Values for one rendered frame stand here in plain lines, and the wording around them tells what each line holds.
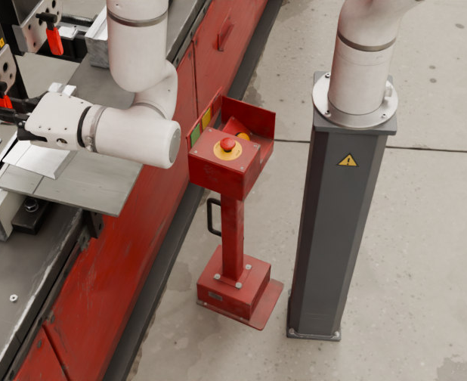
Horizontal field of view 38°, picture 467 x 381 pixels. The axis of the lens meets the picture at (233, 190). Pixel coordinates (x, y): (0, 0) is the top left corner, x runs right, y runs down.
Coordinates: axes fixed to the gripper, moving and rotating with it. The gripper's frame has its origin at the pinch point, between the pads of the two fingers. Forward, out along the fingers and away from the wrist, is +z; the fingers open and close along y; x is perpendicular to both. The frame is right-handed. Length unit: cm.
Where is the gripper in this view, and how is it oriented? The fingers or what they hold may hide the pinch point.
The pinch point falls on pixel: (10, 109)
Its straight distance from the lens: 129.7
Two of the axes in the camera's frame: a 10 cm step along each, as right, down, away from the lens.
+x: 0.0, -6.3, -7.8
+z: -9.6, -2.2, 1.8
